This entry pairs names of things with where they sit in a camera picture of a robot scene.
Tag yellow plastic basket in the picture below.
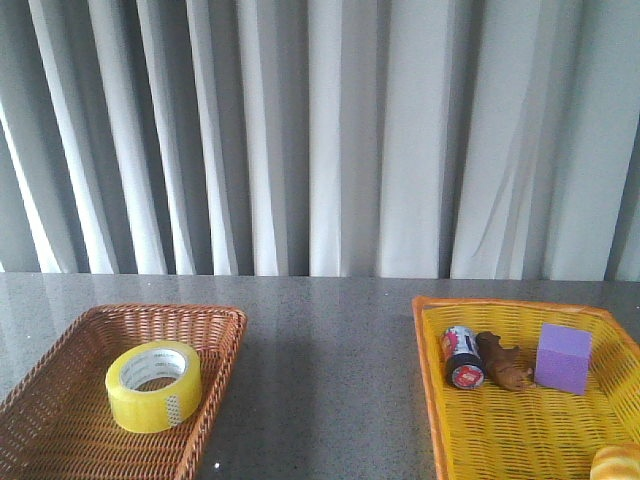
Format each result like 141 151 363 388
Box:
413 296 639 479

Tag yellow tape roll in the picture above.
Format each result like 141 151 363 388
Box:
105 340 202 434

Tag small printed can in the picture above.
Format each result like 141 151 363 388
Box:
440 325 486 390

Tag purple foam cube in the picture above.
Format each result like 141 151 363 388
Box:
534 323 593 396

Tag brown wicker basket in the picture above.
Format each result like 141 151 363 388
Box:
1 304 247 479

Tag yellow bread roll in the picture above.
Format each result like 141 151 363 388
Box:
589 443 640 480

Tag grey pleated curtain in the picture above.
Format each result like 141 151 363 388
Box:
1 1 639 281

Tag brown toy animal figure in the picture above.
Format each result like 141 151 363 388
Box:
476 331 535 391

